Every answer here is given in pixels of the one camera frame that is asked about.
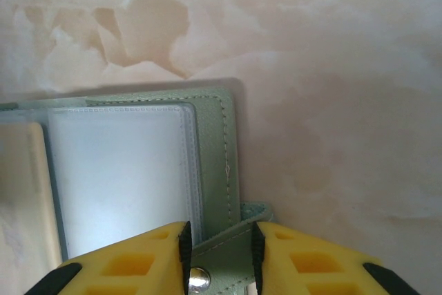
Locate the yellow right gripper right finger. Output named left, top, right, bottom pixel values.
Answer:
left=250, top=221, right=431, bottom=295

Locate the green leather card holder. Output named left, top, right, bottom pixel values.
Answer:
left=0, top=86, right=277, bottom=295

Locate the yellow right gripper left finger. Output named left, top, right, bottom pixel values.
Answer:
left=30, top=220, right=193, bottom=295

